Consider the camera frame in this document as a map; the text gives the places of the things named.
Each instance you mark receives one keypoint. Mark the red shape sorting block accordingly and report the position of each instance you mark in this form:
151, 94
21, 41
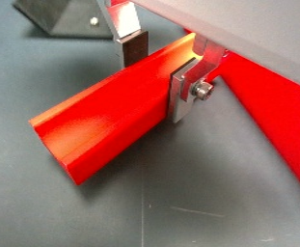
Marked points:
271, 100

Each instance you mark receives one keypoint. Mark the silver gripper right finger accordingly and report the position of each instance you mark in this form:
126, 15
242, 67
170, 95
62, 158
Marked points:
189, 81

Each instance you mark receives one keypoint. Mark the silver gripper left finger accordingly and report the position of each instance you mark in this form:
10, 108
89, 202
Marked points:
130, 37

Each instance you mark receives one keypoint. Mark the red arch object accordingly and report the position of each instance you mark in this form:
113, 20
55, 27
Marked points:
93, 126

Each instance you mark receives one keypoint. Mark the black curved fixture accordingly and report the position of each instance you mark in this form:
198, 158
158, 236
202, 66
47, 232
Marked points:
66, 18

